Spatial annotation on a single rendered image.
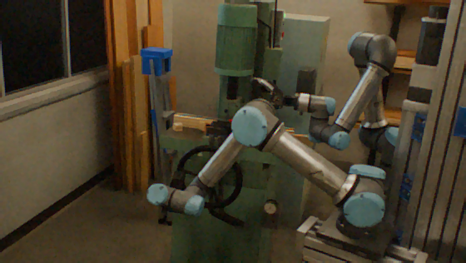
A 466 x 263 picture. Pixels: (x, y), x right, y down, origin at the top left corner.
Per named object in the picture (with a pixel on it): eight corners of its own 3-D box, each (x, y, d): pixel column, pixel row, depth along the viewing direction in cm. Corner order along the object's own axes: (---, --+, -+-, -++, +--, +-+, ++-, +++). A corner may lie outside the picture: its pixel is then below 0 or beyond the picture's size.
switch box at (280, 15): (267, 42, 232) (270, 9, 227) (270, 40, 241) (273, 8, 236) (280, 43, 230) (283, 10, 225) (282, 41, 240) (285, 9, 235)
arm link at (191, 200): (210, 190, 165) (181, 181, 167) (199, 203, 154) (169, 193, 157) (206, 208, 167) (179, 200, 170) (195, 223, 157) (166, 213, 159)
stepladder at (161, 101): (152, 224, 313) (135, 50, 279) (166, 208, 336) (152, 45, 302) (174, 226, 309) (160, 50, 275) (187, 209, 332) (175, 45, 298)
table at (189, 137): (151, 154, 205) (151, 141, 203) (174, 134, 233) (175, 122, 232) (285, 175, 194) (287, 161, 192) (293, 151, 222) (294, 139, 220)
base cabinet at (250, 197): (167, 300, 239) (171, 176, 216) (200, 242, 293) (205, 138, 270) (252, 319, 230) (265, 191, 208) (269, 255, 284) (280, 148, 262)
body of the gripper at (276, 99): (269, 89, 188) (298, 92, 186) (271, 89, 196) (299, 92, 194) (266, 107, 189) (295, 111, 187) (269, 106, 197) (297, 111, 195)
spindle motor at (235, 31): (210, 74, 206) (213, 2, 196) (219, 68, 222) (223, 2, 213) (248, 79, 203) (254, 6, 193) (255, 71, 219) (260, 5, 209)
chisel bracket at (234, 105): (220, 118, 215) (221, 101, 212) (227, 111, 228) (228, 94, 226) (235, 121, 214) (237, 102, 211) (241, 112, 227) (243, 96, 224)
